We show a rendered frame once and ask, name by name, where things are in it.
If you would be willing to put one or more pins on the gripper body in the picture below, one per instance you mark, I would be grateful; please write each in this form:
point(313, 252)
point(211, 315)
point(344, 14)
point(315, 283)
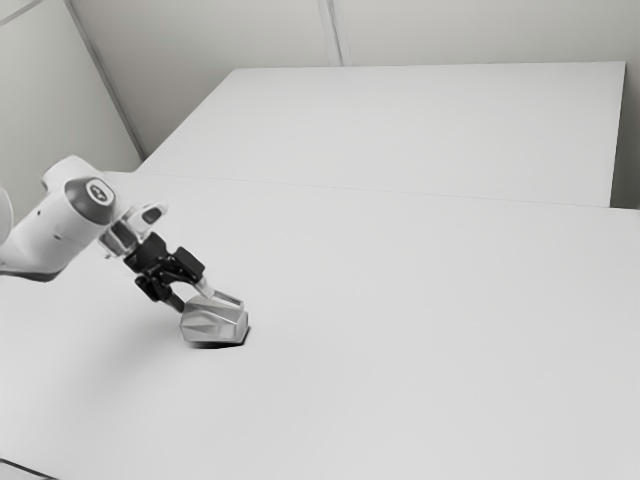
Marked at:
point(159, 261)

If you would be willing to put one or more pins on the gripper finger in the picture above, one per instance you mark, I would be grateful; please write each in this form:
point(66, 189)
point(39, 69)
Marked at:
point(175, 302)
point(206, 289)

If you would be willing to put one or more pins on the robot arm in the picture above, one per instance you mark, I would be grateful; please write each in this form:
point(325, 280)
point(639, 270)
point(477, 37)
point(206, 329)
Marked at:
point(47, 235)

